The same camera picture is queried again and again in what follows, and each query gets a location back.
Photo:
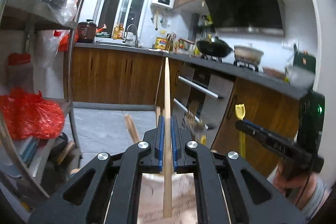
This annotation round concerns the dark electric pressure cooker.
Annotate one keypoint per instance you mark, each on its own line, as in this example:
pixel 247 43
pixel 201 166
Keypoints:
pixel 86 31

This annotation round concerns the gold fork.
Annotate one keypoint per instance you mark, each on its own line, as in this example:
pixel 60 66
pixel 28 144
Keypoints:
pixel 192 122

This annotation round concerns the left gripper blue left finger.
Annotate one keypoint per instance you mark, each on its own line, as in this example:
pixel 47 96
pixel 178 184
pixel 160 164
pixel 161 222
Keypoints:
pixel 107 189

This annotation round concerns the black range hood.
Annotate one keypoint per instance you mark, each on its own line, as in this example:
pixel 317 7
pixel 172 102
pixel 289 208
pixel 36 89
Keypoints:
pixel 249 16

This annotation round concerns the chrome kitchen faucet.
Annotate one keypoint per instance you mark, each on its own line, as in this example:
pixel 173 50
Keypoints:
pixel 130 36

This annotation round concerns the wooden chopstick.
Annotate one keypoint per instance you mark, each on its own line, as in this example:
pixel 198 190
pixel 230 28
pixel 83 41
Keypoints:
pixel 167 157
pixel 131 129

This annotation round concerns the right hand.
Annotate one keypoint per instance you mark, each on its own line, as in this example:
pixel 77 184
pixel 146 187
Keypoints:
pixel 305 182

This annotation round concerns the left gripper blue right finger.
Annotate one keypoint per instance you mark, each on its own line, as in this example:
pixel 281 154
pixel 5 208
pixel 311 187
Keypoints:
pixel 227 188

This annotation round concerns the yellow cooking oil bottle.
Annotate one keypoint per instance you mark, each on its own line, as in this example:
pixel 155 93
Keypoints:
pixel 161 41

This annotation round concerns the built-in steel oven drawers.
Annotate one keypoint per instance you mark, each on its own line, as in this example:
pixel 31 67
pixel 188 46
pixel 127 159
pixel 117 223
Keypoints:
pixel 205 93

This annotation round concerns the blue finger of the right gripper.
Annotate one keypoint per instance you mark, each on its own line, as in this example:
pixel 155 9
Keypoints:
pixel 270 140

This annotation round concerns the wooden kitchen cabinets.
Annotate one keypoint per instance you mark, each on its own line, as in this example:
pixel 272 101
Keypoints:
pixel 131 77

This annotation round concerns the black wok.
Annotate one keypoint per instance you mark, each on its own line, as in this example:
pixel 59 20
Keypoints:
pixel 218 48

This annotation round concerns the white plastic bag hanging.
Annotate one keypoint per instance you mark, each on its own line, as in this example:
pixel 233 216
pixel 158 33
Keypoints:
pixel 46 47

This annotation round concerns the white ceramic pot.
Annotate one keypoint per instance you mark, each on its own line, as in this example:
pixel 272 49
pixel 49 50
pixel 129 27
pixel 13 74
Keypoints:
pixel 248 55

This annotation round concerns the wooden chopstick in holder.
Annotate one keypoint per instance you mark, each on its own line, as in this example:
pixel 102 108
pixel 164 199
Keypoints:
pixel 131 129

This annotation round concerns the cream ceramic double utensil holder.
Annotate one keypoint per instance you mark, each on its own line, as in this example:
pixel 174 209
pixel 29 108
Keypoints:
pixel 184 209

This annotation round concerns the red plastic bag lower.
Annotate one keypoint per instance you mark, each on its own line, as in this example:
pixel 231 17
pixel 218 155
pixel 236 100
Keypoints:
pixel 29 114

